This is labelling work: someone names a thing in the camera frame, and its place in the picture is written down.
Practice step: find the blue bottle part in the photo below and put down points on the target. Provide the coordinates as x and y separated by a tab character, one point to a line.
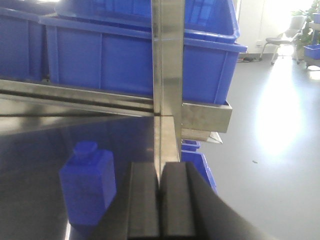
88	183

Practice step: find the grey stool chair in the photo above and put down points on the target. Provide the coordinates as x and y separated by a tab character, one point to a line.
287	38

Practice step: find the steel shelf rack by table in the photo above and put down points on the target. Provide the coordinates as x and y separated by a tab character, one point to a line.
184	120

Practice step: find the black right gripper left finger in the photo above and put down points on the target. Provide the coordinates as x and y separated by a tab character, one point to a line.
143	221

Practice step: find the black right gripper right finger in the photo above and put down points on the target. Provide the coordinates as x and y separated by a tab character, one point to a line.
191	210

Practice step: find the blue bin on shelf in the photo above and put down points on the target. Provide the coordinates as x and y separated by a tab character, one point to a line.
119	59
22	42

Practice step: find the blue bin stacked on top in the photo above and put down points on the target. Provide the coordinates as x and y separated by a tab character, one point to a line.
213	20

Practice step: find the blue bin right on shelf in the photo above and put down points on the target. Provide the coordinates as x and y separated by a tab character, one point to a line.
119	59

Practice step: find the blue bin below shelf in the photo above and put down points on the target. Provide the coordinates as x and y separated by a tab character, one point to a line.
190	153

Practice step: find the blue bin left on shelf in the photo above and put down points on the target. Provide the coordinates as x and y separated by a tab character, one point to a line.
22	42

